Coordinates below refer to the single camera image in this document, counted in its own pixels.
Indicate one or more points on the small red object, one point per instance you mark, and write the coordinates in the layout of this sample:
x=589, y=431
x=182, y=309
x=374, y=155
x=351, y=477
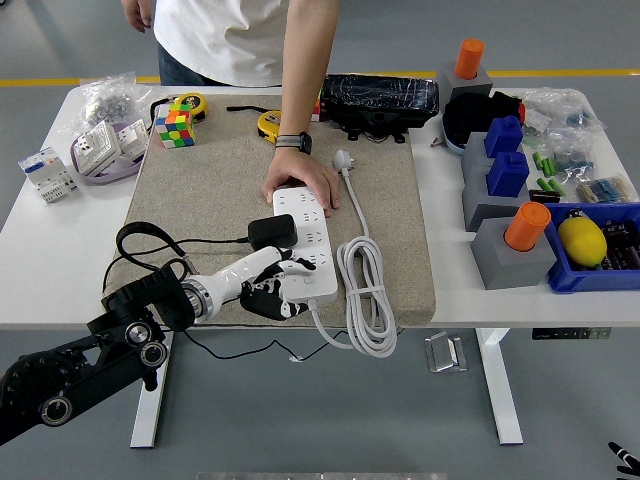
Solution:
x=521, y=113

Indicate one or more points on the clear plastic parts bag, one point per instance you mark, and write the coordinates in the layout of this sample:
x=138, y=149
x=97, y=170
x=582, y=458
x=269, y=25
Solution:
x=572, y=155
x=555, y=110

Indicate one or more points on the dark capacitors pile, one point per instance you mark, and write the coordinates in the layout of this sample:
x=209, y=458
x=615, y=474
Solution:
x=622, y=247

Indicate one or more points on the small black box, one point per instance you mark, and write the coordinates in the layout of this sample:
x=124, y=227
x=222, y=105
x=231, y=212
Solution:
x=542, y=195

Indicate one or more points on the large stickerless puzzle cube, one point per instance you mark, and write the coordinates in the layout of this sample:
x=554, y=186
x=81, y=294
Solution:
x=174, y=134

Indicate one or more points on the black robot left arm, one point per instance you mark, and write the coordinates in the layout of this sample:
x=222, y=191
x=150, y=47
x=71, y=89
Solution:
x=50, y=385

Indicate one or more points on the yellow lemon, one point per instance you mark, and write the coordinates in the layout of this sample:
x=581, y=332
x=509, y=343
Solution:
x=581, y=242

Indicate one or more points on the person's left forearm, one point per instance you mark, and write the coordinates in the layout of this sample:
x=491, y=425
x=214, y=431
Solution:
x=305, y=75

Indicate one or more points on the white power strip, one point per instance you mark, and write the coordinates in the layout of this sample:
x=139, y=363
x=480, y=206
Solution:
x=320, y=287

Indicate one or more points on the black device wrapped in film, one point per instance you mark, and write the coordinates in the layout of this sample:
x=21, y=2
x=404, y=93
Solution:
x=380, y=97

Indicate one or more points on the purple tray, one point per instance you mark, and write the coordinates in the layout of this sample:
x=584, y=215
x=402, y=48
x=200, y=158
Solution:
x=107, y=177

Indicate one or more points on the person's left hand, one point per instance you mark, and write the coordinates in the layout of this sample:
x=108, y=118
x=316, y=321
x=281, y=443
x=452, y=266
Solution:
x=300, y=167

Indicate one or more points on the grey-brown mat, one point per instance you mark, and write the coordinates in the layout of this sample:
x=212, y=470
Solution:
x=200, y=180

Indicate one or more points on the grey socket block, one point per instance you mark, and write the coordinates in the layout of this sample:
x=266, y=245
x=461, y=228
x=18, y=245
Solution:
x=505, y=267
x=445, y=75

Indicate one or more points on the white wall socket panel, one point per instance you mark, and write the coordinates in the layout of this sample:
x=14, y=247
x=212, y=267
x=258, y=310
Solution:
x=132, y=140
x=97, y=147

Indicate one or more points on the white table leg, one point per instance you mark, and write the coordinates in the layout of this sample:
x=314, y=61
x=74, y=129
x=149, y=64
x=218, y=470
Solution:
x=502, y=400
x=150, y=420

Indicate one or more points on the black cloth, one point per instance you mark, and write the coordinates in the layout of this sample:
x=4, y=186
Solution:
x=470, y=115

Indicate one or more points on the person's right hand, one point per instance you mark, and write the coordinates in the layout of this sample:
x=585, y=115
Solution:
x=136, y=12

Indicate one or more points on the white circuit breaker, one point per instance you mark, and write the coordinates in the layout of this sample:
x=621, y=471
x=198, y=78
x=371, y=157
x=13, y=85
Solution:
x=47, y=175

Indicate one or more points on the small stickerless puzzle cube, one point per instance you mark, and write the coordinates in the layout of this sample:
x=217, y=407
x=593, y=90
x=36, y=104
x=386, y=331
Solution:
x=180, y=111

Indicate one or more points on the clear bag of screws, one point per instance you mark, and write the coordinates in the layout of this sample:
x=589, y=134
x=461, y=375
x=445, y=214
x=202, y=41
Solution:
x=110, y=100

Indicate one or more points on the black power adapter plug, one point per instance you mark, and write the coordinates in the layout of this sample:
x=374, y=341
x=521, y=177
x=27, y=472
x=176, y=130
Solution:
x=272, y=231

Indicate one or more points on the silver metal bracket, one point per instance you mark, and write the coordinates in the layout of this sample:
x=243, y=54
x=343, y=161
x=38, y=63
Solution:
x=445, y=352

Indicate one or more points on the blue block with knob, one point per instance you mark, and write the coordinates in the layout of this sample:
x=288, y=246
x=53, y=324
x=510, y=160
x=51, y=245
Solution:
x=507, y=175
x=502, y=137

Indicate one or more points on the orange cylinder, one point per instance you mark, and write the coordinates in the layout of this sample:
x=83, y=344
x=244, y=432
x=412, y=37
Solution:
x=468, y=57
x=525, y=227

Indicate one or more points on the black table control panel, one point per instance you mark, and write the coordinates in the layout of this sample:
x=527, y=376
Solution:
x=570, y=333

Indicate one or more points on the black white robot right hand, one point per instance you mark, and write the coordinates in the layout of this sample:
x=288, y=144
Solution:
x=625, y=456

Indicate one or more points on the clear bag of resistors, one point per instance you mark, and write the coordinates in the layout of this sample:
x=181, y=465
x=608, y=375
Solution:
x=605, y=190

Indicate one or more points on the blue plastic bin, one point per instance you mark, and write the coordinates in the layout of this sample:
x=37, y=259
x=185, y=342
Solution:
x=590, y=282

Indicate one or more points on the light blue bowl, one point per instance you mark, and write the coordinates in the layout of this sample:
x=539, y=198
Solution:
x=452, y=146

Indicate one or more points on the square yellow tape measure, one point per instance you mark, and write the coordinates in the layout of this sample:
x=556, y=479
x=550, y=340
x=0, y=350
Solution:
x=267, y=125

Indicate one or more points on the grey stepped block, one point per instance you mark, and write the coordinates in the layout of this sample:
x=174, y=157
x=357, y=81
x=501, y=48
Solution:
x=475, y=200

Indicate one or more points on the small metal clip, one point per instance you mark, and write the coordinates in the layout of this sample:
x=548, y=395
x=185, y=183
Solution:
x=437, y=143

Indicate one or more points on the person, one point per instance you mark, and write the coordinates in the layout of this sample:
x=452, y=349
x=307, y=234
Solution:
x=225, y=35

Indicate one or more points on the grey black wristwatch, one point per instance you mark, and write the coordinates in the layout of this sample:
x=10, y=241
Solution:
x=292, y=141

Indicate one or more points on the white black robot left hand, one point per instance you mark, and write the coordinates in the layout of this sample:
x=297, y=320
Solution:
x=245, y=272

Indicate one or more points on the round yellow black tape measure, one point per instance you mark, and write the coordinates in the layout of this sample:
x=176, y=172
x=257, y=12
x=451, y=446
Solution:
x=196, y=102

